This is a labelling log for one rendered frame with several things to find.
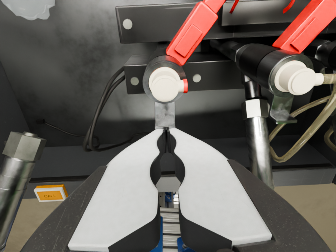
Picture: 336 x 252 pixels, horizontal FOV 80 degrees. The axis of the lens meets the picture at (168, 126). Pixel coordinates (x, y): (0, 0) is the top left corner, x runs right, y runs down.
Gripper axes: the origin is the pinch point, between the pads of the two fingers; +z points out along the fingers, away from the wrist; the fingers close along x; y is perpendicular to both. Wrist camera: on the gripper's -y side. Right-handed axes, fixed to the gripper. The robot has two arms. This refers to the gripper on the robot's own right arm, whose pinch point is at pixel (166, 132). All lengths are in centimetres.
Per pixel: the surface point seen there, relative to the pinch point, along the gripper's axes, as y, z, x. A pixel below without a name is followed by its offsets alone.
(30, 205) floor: 129, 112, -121
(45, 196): 21.0, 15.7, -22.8
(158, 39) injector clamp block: -4.4, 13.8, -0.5
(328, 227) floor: 179, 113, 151
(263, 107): 0.7, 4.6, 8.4
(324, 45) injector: -3.5, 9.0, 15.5
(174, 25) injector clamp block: -5.8, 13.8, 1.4
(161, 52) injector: -4.2, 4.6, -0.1
